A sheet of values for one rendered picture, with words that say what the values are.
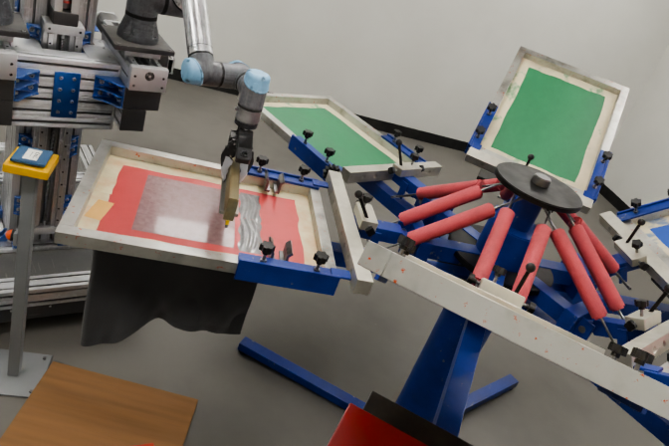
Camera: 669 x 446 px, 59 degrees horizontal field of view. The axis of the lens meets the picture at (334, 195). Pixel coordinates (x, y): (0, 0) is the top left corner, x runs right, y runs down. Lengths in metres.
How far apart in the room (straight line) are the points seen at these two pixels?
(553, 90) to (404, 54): 2.84
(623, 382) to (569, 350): 0.07
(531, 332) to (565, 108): 2.40
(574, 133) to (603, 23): 3.58
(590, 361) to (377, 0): 5.03
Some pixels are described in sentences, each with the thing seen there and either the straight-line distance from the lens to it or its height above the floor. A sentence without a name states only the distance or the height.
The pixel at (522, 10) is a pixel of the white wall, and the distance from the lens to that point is 6.14.
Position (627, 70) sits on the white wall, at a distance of 6.89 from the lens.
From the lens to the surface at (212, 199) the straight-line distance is 2.01.
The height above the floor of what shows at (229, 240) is 0.96.
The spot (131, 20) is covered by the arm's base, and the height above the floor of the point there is 1.33.
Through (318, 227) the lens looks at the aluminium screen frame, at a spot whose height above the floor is 0.99.
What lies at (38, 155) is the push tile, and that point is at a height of 0.97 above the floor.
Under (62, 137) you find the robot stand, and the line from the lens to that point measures 2.60.
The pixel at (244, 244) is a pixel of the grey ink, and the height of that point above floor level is 0.96.
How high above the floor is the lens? 1.96
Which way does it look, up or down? 26 degrees down
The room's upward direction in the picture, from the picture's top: 20 degrees clockwise
